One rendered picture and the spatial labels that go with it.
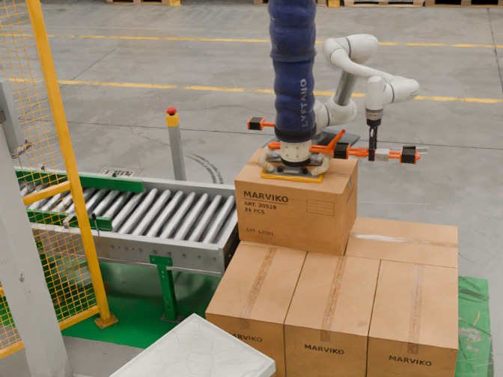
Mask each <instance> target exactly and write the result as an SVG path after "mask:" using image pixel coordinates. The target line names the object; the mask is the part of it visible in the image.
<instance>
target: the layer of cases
mask: <svg viewBox="0 0 503 377"><path fill-rule="evenodd" d="M205 315H206V320H207V321H208V322H210V323H212V324H213V325H215V326H217V327H218V328H221V329H222V330H223V331H225V332H227V333H229V334H230V335H232V336H234V337H236V338H237V339H238V340H241V341H242V342H244V343H246V344H247V345H249V346H251V347H252V348H254V349H256V350H258V351H259V352H261V353H263V354H264V355H266V356H267V357H269V358H271V359H273V360H274V361H275V377H454V374H455V369H456V363H457V353H458V227H454V226H445V225H438V224H423V223H415V222H407V221H392V220H384V219H376V218H361V217H356V220H355V223H354V225H353V228H352V230H351V233H350V236H349V238H348V240H347V243H346V246H345V248H344V251H343V254H342V255H341V256H337V255H332V254H323V253H318V252H313V251H305V250H299V249H295V248H286V247H281V246H276V245H268V244H263V243H258V242H249V241H244V240H241V241H240V243H239V245H238V247H237V249H236V251H235V253H234V255H233V257H232V259H231V262H230V264H229V266H228V268H227V270H226V272H225V274H224V276H223V278H222V280H221V282H220V284H219V286H218V288H217V290H216V292H215V294H214V296H213V298H212V300H211V302H210V304H209V306H208V308H207V310H206V312H205Z"/></svg>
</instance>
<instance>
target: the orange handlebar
mask: <svg viewBox="0 0 503 377"><path fill-rule="evenodd" d="M274 125H275V123H269V122H263V126H271V127H274ZM267 146H268V148H269V149H277V150H280V149H281V148H280V142H269V143H268V144H267ZM311 147H322V148H326V147H327V146H323V145H313V144H312V145H311ZM332 148H333V147H331V148H330V150H327V149H317V148H310V149H309V152H314V153H332ZM368 151H369V150H368V148H367V147H358V148H352V147H351V148H350V151H349V155H351V156H357V157H362V158H366V156H368ZM388 157H389V158H390V159H400V151H391V150H389V155H388Z"/></svg>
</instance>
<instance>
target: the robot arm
mask: <svg viewBox="0 0 503 377"><path fill-rule="evenodd" d="M378 49H379V44H378V40H377V39H376V38H375V37H374V36H373V35H369V34H354V35H350V36H347V37H339V38H335V39H334V38H329V39H326V40H325V41H324V42H323V54H324V55H325V57H326V58H327V59H328V61H330V62H331V63H333V64H334V65H335V66H337V67H339V68H341V69H342V70H343V71H342V74H341V77H340V81H339V83H338V87H337V90H336V93H335V94H334V95H332V96H331V98H330V99H329V100H328V101H327V102H326V103H323V104H322V103H321V102H320V101H319V100H317V99H315V104H314V112H315V116H316V121H315V122H316V124H317V131H316V135H315V137H314V138H312V139H311V144H313V145H318V144H319V143H320V142H321V141H322V140H323V139H324V138H327V134H323V133H321V129H323V128H325V127H327V126H337V125H341V124H345V123H349V122H350V121H351V120H353V119H354V118H355V117H356V115H357V107H356V104H355V103H354V102H353V101H352V100H351V96H352V93H353V89H354V87H355V84H356V80H357V78H358V76H361V77H363V78H366V79H368V80H367V83H366V85H365V117H366V118H367V122H366V124H367V125H368V126H369V127H370V129H369V149H368V150H369V151H368V161H372V162H374V151H375V149H374V148H375V147H377V142H378V140H377V129H378V126H380V125H381V120H382V116H383V106H384V105H387V104H389V103H393V102H405V101H408V100H411V99H414V98H415V97H417V95H418V94H419V92H420V86H419V83H418V82H417V81H416V80H413V79H407V78H403V77H401V76H393V75H390V74H388V73H384V72H382V71H379V70H375V69H372V68H370V67H365V66H362V65H363V64H364V63H365V62H366V61H367V60H368V59H369V58H370V57H372V56H374V55H375V54H376V53H377V51H378Z"/></svg>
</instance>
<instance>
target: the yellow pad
mask: <svg viewBox="0 0 503 377"><path fill-rule="evenodd" d="M324 176H325V172H324V173H320V174H318V175H316V176H312V174H311V171H308V169H307V168H303V169H302V170H300V171H299V173H298V174H293V173H285V172H284V168H282V166H278V167H277V168H273V170H272V171H271V172H269V171H267V170H266V169H265V168H264V169H263V171H262V172H261V174H260V177H261V178H269V179H277V180H292V181H301V182H310V183H322V181H323V178H324Z"/></svg>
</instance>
